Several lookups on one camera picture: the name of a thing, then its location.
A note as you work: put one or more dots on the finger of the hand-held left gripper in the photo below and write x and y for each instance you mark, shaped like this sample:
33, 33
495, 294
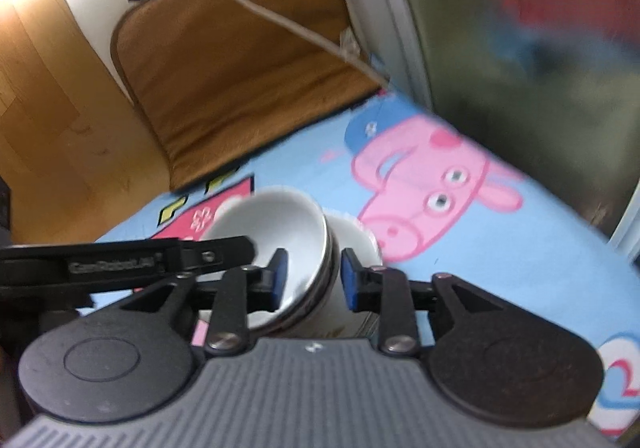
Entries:
220, 253

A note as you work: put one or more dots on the cartoon pig printed blanket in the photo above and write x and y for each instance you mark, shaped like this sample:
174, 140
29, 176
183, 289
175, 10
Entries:
475, 278

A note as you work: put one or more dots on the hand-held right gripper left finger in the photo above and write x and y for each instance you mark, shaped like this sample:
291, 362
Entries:
279, 278

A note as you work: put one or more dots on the brown seat cushion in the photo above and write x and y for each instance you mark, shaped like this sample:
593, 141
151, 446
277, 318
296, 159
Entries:
225, 68

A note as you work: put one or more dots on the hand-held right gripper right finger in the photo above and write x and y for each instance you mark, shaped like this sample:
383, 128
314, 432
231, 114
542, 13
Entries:
350, 278

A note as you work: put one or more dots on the wood-grain wall sheet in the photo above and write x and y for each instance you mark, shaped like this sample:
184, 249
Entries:
45, 103

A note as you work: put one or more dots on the framed glass door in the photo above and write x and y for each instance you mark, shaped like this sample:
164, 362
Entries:
525, 53

